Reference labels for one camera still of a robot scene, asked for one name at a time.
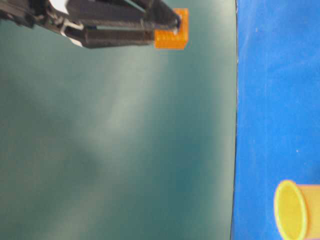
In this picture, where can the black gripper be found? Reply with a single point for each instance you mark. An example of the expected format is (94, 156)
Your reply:
(51, 15)

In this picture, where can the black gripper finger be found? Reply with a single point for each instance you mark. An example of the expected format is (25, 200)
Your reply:
(108, 38)
(120, 13)

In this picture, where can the orange toy block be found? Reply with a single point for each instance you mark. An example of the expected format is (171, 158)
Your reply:
(174, 39)

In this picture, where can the blue printed backdrop panel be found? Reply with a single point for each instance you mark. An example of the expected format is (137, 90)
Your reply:
(278, 108)

